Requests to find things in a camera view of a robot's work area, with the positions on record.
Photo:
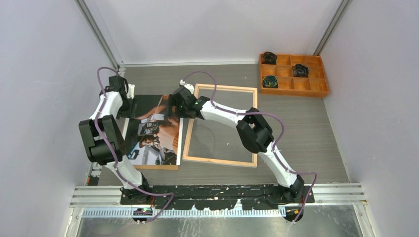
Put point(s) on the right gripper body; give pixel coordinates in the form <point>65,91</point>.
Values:
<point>183,110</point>

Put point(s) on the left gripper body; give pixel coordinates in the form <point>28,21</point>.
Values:
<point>126,106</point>

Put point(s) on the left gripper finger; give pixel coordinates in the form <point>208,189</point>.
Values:
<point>133,105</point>
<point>128,114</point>

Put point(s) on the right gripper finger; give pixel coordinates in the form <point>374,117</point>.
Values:
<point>171,112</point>
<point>171,100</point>

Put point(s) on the white wooden picture frame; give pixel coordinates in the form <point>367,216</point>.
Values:
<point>209,91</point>

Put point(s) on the printed photo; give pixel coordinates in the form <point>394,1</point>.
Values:
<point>151,107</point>

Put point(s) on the brown backing board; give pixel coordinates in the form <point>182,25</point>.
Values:
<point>153,144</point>

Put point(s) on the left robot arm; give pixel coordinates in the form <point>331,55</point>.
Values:
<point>103,140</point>

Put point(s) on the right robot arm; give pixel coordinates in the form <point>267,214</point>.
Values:
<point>258,137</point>

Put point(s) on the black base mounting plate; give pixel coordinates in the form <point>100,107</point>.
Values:
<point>213,197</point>

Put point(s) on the blue yellow tape roll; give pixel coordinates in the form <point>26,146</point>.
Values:
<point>270,81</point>

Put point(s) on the black tape roll top-left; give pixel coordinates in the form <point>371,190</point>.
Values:
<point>268,58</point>

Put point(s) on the black tape roll middle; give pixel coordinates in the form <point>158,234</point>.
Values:
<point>301,71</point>

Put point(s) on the orange compartment tray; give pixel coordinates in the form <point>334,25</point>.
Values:
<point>316,85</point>

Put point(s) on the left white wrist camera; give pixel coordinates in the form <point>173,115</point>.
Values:
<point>131,91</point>

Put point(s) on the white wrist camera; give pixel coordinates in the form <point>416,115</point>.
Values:
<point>188,86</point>
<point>131,91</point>

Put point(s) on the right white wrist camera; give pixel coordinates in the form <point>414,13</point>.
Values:
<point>188,86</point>

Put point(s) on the aluminium rail front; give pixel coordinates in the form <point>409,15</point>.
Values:
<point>332,194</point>

